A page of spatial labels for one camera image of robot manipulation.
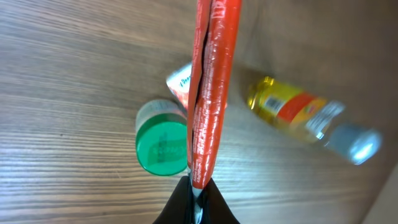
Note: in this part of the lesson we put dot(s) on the yellow liquid Vim bottle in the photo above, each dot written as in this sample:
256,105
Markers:
312,119

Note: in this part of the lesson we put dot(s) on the red-lidded white cup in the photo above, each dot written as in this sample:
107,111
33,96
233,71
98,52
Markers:
161,138

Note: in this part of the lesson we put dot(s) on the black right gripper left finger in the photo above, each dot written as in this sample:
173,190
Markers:
178,209

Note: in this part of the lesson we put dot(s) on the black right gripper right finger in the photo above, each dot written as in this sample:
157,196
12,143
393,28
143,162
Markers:
215,209

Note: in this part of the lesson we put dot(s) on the red stick sachet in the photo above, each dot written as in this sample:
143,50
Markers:
216,29

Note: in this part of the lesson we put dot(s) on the red tissue packet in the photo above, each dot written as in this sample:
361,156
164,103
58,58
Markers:
178,83

